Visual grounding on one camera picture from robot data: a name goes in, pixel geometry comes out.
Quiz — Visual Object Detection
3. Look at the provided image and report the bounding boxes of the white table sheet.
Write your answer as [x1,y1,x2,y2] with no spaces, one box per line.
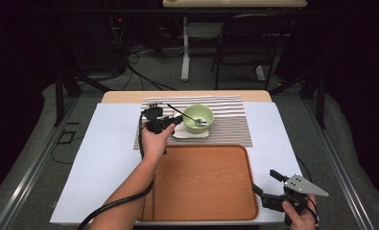
[49,102,320,225]

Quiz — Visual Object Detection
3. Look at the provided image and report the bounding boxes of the brown wooden tray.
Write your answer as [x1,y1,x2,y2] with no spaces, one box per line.
[137,144,259,222]

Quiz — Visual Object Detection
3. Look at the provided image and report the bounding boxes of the white desk with metal legs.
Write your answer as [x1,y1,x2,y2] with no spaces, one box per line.
[162,0,308,82]

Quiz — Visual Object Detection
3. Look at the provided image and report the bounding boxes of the metal spoon with black handle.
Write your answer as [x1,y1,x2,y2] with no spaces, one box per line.
[166,103,209,127]

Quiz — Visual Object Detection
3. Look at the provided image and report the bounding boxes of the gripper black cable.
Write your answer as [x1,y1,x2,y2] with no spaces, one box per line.
[305,195,321,226]
[77,114,155,230]

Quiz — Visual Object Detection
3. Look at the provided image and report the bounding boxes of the bundle of floor cables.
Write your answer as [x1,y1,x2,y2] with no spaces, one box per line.
[113,41,178,92]

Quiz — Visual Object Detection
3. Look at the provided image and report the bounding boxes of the person's right hand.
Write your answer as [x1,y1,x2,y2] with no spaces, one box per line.
[282,195,320,230]

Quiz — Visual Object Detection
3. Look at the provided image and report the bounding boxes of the black folding chair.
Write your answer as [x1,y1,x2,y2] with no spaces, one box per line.
[210,12,291,91]

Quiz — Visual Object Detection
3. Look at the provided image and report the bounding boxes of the white square plate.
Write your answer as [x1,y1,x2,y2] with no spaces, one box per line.
[172,111,211,140]

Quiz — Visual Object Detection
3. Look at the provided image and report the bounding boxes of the person's left hand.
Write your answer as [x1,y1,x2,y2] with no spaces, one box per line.
[141,123,176,164]

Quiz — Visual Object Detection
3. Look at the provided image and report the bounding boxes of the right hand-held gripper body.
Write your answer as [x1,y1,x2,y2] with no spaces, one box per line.
[262,173,329,214]

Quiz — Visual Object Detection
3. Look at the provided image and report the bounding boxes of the aluminium floor rail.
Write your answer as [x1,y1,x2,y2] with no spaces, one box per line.
[305,95,375,230]
[0,95,80,230]

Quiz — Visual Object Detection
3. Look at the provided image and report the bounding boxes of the dark equipment with red light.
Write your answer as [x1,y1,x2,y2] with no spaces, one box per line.
[106,14,128,66]

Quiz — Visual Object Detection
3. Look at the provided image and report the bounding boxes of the thin black cable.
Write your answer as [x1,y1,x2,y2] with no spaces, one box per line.
[295,155,315,185]

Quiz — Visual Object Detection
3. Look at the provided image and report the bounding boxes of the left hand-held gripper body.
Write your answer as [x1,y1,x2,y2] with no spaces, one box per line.
[142,101,173,134]

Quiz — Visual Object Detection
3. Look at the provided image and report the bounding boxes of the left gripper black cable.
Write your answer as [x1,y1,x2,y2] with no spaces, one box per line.
[77,114,155,230]

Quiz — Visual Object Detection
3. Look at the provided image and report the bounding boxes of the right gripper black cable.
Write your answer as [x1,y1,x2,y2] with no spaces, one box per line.
[305,195,321,226]

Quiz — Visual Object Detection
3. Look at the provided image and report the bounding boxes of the black metal frame stand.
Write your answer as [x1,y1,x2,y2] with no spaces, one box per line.
[53,68,112,127]
[268,68,327,130]

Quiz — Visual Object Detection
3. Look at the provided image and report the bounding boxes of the green bowl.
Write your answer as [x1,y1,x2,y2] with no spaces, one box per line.
[181,103,215,134]

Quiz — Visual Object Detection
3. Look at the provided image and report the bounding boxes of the striped placemat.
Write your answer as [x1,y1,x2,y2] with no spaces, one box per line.
[132,95,253,151]

